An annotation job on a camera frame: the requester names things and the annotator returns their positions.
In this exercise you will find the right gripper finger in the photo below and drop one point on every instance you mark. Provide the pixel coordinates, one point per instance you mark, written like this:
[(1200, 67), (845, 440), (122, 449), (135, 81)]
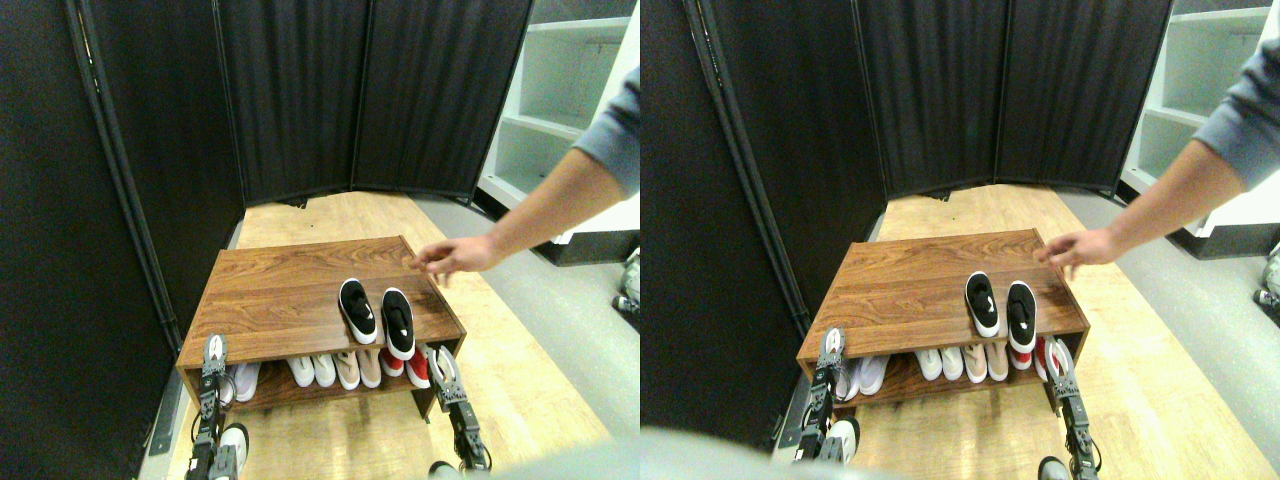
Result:
[(1069, 360), (434, 365), (453, 366), (1050, 358)]

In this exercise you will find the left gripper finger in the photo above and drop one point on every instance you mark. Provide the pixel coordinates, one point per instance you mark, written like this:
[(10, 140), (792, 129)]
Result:
[(833, 344), (215, 351)]

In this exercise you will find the black shoe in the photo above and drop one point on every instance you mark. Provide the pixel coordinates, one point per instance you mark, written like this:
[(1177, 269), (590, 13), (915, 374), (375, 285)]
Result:
[(399, 324), (358, 311), (1022, 317), (983, 304)]

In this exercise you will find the person's hand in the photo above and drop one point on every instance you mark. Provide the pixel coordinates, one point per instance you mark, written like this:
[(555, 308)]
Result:
[(1085, 248), (465, 256)]

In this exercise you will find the beige shoe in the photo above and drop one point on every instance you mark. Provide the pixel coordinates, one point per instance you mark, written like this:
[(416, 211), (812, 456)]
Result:
[(997, 361), (370, 370), (347, 372), (974, 363)]

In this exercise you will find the brown shoe rack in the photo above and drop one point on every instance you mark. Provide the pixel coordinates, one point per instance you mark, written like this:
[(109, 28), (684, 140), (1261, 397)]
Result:
[(900, 290), (280, 290)]

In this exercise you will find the black curtain stand foot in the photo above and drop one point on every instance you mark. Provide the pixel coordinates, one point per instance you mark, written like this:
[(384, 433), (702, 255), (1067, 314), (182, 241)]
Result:
[(296, 202), (937, 192)]

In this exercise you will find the grey machine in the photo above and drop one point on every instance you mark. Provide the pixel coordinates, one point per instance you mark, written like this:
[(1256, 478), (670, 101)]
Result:
[(630, 290), (1270, 285)]

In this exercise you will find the black curtain stand pole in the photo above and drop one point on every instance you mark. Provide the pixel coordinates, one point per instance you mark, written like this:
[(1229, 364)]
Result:
[(116, 150), (742, 150)]

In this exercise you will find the white shelf unit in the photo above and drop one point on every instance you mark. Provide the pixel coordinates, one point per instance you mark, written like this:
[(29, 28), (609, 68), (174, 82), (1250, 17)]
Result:
[(1180, 80), (550, 90)]

